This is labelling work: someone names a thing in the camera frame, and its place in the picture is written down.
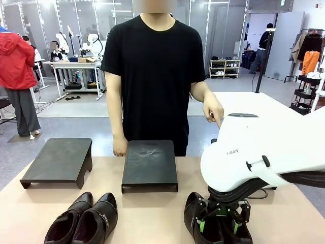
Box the person's right hand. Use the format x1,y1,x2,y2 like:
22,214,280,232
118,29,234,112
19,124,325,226
112,138,128,157

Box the blue storage bins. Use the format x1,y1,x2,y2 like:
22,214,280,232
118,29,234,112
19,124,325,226
240,49,258,70

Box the white metal frame stand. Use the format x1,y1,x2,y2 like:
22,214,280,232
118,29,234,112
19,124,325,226
309,73,325,114

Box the person in black t-shirt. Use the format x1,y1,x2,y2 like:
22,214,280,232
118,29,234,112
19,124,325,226
100,0,207,157

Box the cardboard box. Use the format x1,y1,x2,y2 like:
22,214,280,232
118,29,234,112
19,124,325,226
77,56,99,64

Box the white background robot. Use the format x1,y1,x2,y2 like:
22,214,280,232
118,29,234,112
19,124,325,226
79,34,107,58
55,32,71,57

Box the black clothing rack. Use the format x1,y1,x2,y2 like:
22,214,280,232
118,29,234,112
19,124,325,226
284,28,325,83

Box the seated person in background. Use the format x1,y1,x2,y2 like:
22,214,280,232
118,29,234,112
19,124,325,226
50,41,70,62

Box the black tripod pole with camera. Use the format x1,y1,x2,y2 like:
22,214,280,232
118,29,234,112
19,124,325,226
254,28,277,94

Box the person's left forearm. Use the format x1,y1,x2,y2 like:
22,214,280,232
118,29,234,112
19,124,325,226
189,80,217,106

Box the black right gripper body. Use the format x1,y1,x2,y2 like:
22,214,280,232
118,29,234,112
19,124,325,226
206,198,242,220

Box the beige coat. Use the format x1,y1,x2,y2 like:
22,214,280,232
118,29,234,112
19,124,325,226
290,33,308,63

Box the person in red jacket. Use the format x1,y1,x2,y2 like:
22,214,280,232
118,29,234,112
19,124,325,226
0,24,42,139

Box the black utility cart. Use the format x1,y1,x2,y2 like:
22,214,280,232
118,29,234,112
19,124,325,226
290,72,322,115

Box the black strap loafer shoe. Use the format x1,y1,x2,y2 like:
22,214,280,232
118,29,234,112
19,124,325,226
220,216,253,244
183,192,225,244

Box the large white table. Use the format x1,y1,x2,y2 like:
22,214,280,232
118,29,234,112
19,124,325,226
210,91,307,120

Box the black right arm hose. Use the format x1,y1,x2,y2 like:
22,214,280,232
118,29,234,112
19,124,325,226
207,170,325,202

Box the black hanging jacket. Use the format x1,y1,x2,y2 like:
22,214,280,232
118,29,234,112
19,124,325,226
297,33,323,63

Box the white background desk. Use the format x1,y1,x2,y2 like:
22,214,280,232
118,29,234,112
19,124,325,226
51,60,105,101

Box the wooden shoe rack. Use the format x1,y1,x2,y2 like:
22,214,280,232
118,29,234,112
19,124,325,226
209,58,241,79

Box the orange t-shirt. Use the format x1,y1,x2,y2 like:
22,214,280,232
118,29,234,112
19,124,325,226
300,50,321,75

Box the standing person in dark clothes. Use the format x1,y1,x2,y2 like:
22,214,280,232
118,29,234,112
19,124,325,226
249,23,275,74

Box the person's left hand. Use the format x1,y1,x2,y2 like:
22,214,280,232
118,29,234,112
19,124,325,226
203,94,225,129

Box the black buckle leather shoe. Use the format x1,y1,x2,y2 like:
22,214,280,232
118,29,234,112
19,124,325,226
71,192,118,244
43,192,94,244

